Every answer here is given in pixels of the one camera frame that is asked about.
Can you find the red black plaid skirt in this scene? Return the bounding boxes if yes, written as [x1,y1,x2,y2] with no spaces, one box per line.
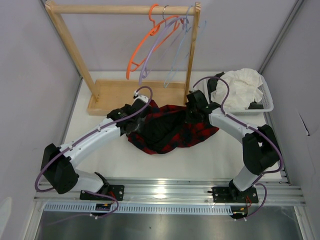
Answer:
[127,100,220,155]

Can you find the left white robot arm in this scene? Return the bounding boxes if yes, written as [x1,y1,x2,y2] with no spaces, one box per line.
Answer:
[40,95,151,201]

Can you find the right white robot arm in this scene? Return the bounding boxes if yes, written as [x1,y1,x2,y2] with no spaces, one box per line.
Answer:
[186,90,284,202]

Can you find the lilac plastic hanger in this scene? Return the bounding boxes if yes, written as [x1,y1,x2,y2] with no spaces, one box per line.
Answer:
[138,5,191,86]

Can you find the orange plastic hanger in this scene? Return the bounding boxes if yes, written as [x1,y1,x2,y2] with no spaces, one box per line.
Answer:
[125,3,184,80]

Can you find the black garment in basket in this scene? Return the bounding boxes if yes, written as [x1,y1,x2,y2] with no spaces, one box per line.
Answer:
[207,71,225,97]

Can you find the wooden clothes rack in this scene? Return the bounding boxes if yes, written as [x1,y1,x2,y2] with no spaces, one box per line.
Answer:
[45,0,201,116]

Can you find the white crumpled cloth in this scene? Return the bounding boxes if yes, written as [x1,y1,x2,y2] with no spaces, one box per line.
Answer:
[210,68,263,110]

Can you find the white plastic basket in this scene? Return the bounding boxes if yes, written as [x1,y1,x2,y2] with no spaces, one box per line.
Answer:
[204,73,275,116]

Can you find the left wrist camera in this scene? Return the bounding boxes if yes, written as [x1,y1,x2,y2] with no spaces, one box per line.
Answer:
[133,92,149,103]

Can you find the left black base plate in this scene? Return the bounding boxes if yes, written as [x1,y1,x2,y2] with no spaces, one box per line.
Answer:
[79,184,125,201]

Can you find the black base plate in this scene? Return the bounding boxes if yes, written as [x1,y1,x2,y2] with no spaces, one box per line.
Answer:
[79,184,125,201]
[208,186,259,204]

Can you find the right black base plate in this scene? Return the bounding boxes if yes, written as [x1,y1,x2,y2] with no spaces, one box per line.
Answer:
[208,186,259,204]

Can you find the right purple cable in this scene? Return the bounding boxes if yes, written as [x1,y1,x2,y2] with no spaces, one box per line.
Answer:
[191,76,283,221]

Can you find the purple cable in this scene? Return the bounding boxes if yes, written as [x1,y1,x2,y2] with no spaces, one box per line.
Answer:
[34,86,154,193]
[191,76,283,221]

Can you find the slotted cable duct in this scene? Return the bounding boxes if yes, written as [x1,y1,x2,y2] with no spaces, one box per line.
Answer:
[44,202,233,216]

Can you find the light blue wire hanger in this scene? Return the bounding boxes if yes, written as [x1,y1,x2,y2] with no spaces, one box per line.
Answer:
[163,5,193,88]

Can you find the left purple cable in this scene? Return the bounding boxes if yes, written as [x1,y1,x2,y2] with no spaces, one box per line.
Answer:
[34,86,154,193]

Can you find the aluminium mounting rail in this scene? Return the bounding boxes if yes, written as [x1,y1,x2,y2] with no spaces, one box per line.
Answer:
[33,176,307,207]

